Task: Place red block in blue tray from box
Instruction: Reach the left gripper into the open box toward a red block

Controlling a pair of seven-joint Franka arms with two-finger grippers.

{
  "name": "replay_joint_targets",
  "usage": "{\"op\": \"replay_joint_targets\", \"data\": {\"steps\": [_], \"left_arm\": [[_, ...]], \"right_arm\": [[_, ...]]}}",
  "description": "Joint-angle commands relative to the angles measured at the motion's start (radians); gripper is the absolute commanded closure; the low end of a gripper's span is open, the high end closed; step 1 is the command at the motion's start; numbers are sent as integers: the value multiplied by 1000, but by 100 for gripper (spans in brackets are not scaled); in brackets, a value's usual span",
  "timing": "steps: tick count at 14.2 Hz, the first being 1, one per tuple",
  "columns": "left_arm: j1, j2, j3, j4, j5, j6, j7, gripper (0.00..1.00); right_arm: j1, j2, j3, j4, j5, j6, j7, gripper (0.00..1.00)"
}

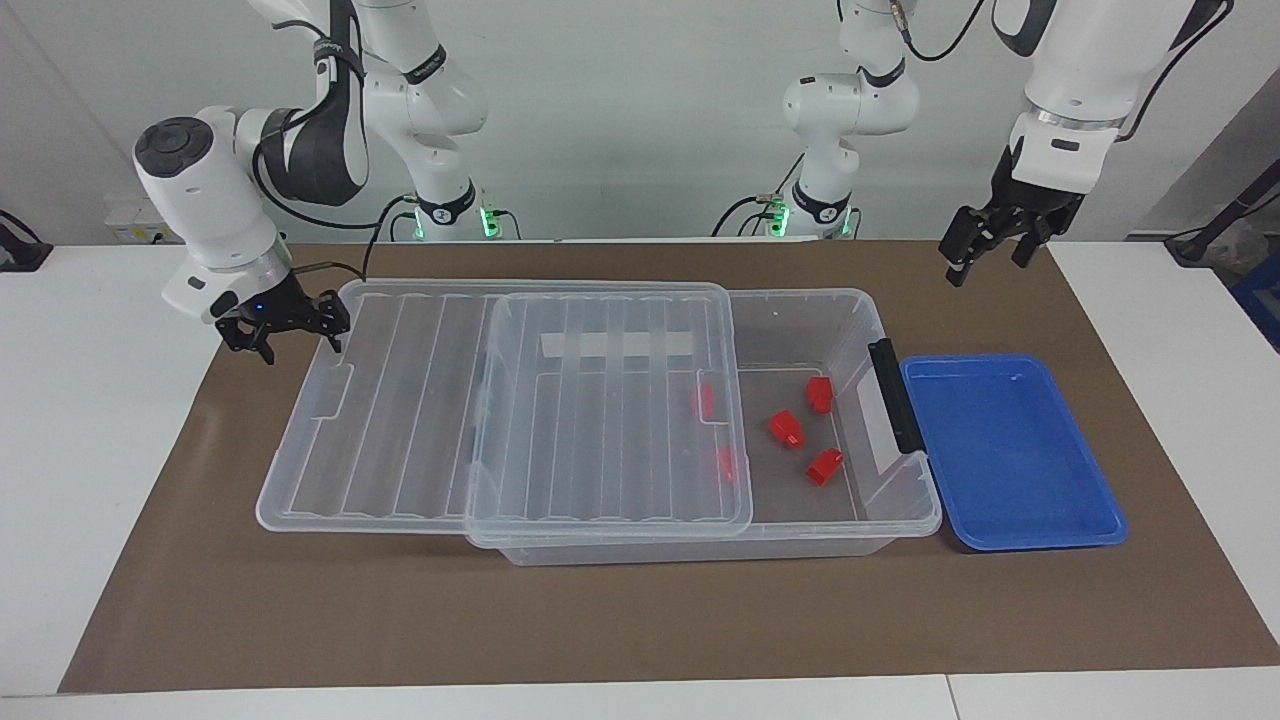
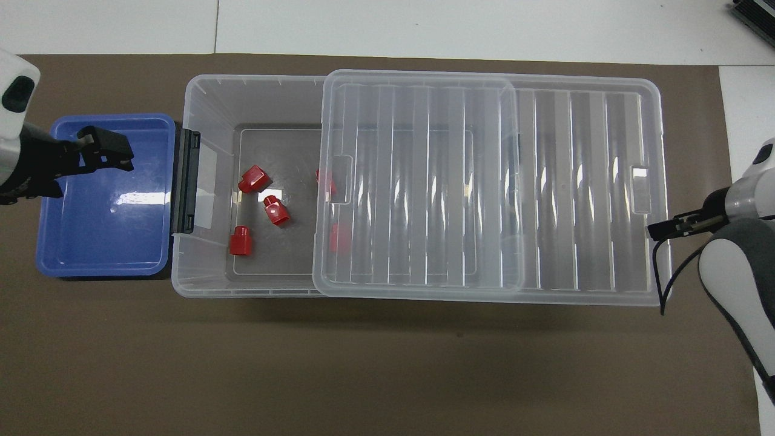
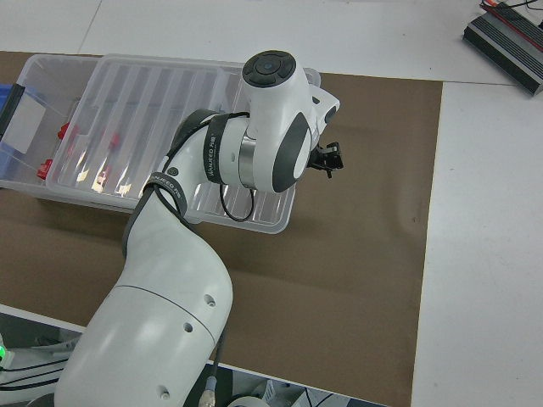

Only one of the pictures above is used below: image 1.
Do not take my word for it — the dark grey box latch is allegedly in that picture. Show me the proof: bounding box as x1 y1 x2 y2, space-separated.
868 338 927 456

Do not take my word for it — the blue crate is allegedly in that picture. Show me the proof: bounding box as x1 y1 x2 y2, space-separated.
1230 255 1280 353

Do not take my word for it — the blue plastic tray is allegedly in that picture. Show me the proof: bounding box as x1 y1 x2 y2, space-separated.
898 352 1131 554

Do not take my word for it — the black clamp device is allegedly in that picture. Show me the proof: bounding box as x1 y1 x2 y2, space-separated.
0 210 54 273

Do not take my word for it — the clear plastic storage box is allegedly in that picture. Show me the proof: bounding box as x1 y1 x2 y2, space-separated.
465 288 943 568

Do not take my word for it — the brown table mat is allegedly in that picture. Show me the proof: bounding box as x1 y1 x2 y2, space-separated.
58 238 1280 694

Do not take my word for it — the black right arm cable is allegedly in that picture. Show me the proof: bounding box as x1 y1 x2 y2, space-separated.
250 15 416 284

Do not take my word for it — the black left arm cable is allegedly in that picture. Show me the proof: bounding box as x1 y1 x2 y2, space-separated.
893 0 1233 143

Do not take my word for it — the white power strip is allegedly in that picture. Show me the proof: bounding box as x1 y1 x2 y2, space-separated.
105 198 186 245

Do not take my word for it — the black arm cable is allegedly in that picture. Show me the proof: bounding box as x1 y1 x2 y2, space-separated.
893 0 1233 143
250 15 416 284

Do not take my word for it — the black base cable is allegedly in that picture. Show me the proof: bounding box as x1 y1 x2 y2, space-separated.
370 193 417 243
712 150 807 239

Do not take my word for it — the clear ribbed plastic lid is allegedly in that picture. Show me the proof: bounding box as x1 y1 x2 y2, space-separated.
255 278 755 549

